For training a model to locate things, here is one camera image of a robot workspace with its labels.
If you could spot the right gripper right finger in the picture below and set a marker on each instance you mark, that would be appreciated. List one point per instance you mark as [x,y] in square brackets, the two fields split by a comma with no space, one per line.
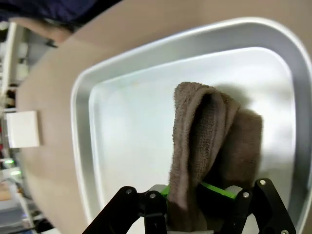
[256,209]

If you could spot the navy blue jacket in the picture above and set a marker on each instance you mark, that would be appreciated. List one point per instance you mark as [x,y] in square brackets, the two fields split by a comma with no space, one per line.
[61,8]

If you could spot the white rectangular box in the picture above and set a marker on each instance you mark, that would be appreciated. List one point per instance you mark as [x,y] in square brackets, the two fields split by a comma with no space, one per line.
[23,129]

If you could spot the person's left hand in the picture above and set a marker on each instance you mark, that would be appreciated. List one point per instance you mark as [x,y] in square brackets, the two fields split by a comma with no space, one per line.
[36,30]

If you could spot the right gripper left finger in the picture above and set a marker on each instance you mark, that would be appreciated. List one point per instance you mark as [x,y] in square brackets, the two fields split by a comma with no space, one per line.
[136,207]

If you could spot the silver metal tray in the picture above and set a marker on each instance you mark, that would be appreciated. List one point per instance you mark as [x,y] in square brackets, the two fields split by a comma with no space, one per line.
[136,117]

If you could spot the brown towel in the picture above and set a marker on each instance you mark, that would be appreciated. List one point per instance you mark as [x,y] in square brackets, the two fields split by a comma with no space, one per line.
[207,136]

